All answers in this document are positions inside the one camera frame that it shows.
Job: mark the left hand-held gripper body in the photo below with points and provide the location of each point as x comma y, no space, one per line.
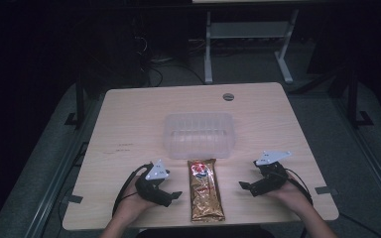
152,185

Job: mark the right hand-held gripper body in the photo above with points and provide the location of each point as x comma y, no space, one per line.
271,175

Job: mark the person's left hand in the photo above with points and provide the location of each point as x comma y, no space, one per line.
135,203

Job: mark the person's right hand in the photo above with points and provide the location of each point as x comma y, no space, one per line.
289,195

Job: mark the black metal stand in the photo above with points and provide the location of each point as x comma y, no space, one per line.
80,105
354,102

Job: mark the golden snack packet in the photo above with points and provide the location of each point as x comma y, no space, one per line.
205,191

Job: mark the grey table grommet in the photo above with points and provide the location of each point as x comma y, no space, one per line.
228,96

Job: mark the grey tape strip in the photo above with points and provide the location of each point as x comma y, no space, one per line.
325,190
73,199

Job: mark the white desk frame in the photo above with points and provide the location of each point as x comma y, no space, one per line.
248,30

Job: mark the clear plastic container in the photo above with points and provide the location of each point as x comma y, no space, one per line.
199,135

